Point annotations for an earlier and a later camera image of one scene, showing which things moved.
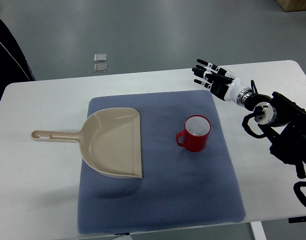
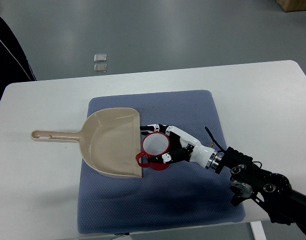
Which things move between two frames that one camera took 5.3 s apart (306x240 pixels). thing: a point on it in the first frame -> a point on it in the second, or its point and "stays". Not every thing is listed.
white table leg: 258,230 stays
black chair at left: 9,65 stays
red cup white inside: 195,134 -> 154,144
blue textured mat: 179,188 stays
